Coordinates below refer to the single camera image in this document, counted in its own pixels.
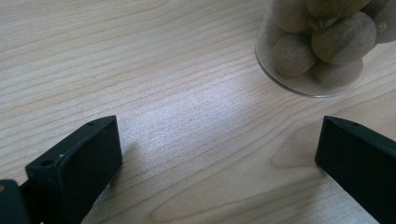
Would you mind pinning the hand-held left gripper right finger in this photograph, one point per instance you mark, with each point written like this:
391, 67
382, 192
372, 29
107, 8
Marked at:
358, 161

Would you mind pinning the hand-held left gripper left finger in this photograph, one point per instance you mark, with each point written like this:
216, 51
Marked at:
77, 168

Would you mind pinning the jar with wooden lid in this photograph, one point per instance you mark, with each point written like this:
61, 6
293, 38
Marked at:
299, 87

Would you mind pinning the pile of brown round nuts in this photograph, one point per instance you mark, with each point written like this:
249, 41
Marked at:
342, 40

